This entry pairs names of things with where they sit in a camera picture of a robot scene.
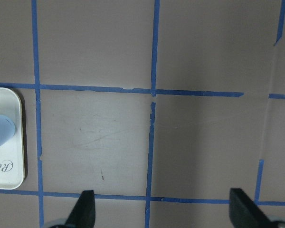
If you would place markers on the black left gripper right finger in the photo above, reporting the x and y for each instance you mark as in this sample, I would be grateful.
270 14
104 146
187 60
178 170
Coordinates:
244 213

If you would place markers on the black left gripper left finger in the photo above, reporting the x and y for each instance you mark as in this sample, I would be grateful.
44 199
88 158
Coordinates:
83 213

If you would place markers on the light blue plastic cup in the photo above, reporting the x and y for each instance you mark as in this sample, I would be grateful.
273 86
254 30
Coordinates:
7 129

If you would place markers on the cream rabbit serving tray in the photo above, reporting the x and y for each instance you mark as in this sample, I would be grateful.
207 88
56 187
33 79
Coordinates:
12 159

